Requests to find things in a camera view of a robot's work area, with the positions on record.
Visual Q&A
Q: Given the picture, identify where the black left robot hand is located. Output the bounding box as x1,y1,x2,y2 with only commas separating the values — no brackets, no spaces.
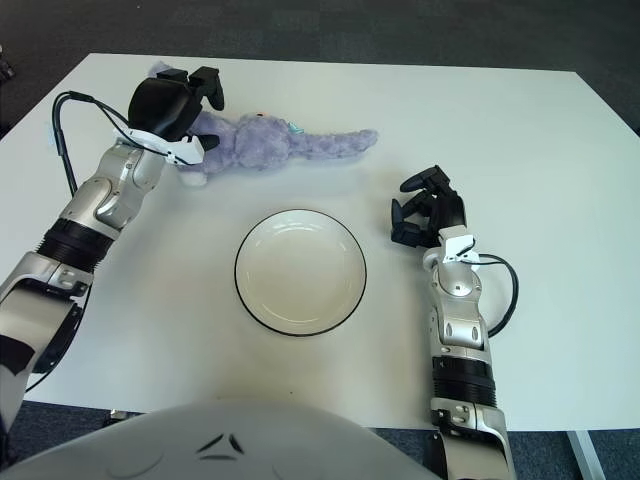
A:
115,65,226,167

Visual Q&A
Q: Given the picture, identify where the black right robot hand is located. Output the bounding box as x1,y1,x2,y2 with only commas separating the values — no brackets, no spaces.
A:
389,164,481,266

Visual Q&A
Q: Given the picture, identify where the purple plush doll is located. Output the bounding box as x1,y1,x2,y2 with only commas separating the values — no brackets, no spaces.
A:
149,60,379,187

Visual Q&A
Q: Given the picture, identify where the white plate with black rim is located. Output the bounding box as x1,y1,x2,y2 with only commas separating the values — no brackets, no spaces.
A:
234,208,369,337

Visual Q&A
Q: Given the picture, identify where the white table leg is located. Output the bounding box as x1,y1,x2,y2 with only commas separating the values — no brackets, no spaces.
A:
564,429,604,480

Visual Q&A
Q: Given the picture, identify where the grey robot torso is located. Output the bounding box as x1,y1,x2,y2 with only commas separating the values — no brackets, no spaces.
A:
0,399,441,480

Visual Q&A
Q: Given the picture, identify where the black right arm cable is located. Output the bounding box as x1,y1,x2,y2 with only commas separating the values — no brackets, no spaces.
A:
474,253,520,336

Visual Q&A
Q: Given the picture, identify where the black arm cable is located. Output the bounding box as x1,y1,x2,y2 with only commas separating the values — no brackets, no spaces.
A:
22,89,166,396
474,253,520,336

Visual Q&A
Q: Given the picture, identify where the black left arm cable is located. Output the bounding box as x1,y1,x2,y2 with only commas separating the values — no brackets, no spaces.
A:
22,89,166,396

